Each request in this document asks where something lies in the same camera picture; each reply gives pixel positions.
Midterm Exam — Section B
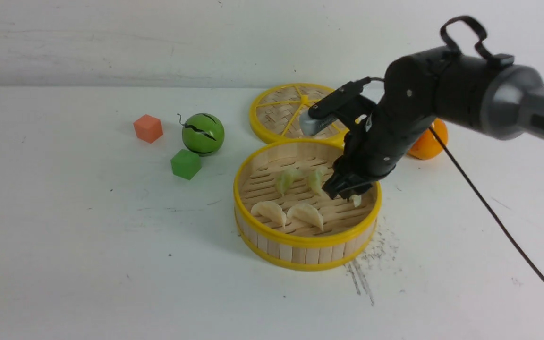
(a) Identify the green dumpling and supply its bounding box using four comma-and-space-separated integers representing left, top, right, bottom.
275, 168, 303, 196
308, 166, 327, 196

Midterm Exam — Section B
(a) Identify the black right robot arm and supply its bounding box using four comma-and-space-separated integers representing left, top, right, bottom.
309, 16, 544, 199

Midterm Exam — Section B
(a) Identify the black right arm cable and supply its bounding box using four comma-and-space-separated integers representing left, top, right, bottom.
429, 127, 544, 333

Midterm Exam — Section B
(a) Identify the green foam cube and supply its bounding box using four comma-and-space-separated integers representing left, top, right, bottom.
170, 149, 202, 180

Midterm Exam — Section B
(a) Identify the green toy watermelon ball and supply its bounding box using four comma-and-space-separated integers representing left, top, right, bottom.
178, 113, 225, 156

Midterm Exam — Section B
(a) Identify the white dumpling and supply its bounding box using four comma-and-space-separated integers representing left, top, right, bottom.
287, 203, 324, 231
250, 201, 287, 228

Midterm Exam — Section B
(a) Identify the pale dumpling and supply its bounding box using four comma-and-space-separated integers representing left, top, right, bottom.
349, 195, 362, 207

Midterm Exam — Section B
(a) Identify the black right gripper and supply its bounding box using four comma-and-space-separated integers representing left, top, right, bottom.
323, 85, 437, 200

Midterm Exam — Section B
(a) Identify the orange foam cube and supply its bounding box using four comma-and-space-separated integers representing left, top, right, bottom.
133, 114, 163, 144

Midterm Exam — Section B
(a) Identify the bamboo steamer tray yellow rim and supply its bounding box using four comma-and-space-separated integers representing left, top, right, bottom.
233, 139, 382, 271

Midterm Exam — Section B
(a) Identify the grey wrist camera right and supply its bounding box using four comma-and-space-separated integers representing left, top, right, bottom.
299, 78, 377, 137

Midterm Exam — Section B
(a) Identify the orange toy pear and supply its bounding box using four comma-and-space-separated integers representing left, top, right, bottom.
408, 119, 449, 161

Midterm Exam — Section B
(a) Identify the woven bamboo steamer lid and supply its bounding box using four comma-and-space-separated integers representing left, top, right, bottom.
248, 83, 333, 144

